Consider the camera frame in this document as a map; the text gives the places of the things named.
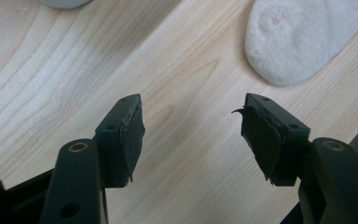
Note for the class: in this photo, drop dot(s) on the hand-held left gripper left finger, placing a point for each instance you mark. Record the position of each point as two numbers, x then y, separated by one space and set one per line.
118 146

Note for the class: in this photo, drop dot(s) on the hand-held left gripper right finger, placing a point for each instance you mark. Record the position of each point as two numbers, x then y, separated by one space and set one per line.
279 146

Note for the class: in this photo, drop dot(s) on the white divided storage box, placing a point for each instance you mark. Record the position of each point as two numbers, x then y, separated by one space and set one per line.
64 3

